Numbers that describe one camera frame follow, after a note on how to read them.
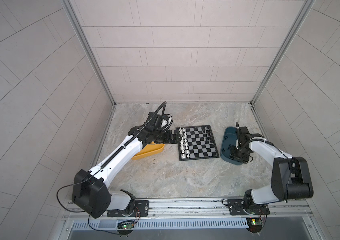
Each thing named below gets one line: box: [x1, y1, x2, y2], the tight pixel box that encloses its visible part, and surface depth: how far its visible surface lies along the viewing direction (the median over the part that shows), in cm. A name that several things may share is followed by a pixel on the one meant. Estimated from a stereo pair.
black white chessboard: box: [176, 125, 220, 162], surface depth 93 cm
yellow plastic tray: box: [131, 143, 165, 160], surface depth 85 cm
